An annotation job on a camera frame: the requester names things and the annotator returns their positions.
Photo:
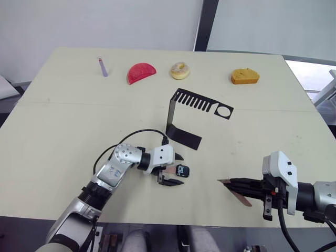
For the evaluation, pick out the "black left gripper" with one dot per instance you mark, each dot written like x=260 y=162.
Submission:
x=159 y=173

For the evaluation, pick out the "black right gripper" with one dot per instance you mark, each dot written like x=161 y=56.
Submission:
x=270 y=189

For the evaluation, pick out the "black square watch body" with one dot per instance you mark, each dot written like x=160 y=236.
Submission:
x=183 y=171

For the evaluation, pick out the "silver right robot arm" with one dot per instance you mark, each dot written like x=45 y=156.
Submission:
x=321 y=195

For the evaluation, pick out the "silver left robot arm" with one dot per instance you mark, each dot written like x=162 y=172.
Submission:
x=105 y=174

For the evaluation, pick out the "black metal watch stand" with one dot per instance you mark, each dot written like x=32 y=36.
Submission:
x=183 y=135

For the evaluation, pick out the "grey rounded shape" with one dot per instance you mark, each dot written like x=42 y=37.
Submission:
x=136 y=240
x=202 y=240

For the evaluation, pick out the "brown and black block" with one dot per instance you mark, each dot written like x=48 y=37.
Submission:
x=109 y=242

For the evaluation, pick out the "frosted donut toy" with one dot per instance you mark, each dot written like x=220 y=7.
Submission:
x=180 y=70

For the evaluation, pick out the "red watermelon slice toy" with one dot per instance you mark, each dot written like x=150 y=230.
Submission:
x=140 y=73

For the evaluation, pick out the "orange bread slice toy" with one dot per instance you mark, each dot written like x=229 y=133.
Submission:
x=244 y=76

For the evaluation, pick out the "purple pen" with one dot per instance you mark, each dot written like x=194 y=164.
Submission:
x=103 y=68

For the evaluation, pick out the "black vertical pillar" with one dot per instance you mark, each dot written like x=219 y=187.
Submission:
x=206 y=25

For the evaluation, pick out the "white flat board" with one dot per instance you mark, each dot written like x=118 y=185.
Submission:
x=6 y=88

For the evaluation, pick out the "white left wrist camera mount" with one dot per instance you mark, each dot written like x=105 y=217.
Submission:
x=162 y=155

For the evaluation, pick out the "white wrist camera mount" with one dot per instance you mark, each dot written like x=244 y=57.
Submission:
x=162 y=155
x=282 y=170

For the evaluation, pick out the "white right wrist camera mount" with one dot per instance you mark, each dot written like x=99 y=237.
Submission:
x=282 y=170

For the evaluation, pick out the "white metal frame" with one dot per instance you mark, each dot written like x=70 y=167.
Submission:
x=326 y=92

